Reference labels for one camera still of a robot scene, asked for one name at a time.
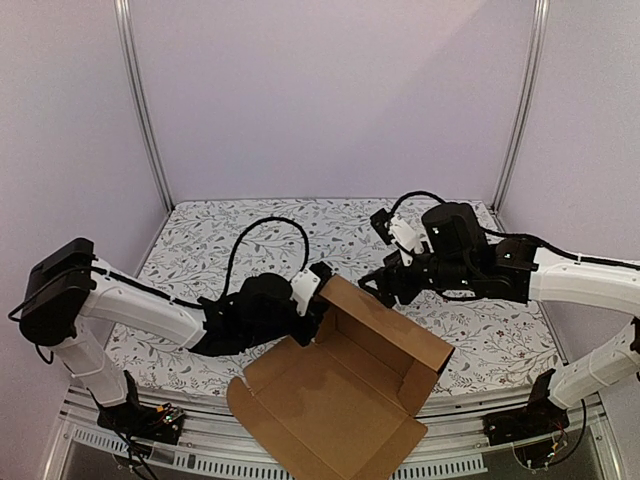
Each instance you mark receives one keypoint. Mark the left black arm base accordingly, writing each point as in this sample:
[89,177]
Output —
[162,423]

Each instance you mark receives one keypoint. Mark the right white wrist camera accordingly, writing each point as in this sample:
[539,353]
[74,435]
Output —
[393,230]

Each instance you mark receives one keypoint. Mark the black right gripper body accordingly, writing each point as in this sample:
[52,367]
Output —
[400,273]

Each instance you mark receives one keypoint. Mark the aluminium frame post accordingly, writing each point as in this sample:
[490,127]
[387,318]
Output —
[532,65]
[140,104]

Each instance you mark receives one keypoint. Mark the brown cardboard box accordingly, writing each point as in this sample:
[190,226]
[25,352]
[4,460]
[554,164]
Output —
[345,406]

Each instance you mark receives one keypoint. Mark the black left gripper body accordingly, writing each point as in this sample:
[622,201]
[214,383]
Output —
[270,333]

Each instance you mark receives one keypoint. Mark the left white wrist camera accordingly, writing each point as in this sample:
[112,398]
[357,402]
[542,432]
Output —
[307,283]

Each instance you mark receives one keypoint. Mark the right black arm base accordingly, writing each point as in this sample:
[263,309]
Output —
[539,416]

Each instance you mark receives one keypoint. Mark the right aluminium frame post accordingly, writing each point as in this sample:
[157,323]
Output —
[532,65]

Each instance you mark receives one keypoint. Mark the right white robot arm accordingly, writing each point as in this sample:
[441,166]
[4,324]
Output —
[588,282]

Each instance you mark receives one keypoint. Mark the floral patterned table mat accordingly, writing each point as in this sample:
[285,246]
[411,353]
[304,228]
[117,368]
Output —
[209,246]

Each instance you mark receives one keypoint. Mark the left aluminium frame post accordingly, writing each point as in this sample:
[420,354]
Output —
[140,104]

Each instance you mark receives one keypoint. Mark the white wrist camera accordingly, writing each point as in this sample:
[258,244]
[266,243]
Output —
[393,230]
[307,283]

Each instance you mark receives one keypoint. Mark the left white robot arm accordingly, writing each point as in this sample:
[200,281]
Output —
[73,285]

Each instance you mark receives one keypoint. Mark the aluminium front rail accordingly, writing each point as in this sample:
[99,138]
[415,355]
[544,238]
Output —
[213,445]

